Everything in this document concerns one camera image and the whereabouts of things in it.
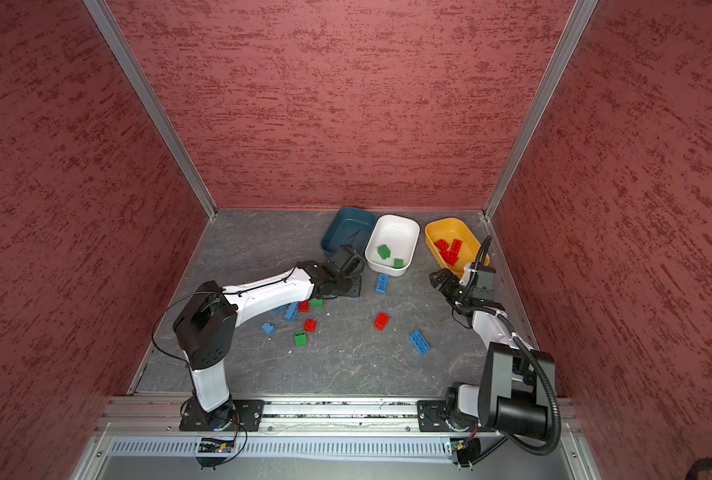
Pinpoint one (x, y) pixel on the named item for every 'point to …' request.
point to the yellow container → (453, 244)
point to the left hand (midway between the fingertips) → (355, 290)
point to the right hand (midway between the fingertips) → (434, 286)
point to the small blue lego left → (268, 328)
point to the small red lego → (310, 325)
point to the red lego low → (380, 321)
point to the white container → (400, 234)
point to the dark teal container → (351, 226)
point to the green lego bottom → (300, 338)
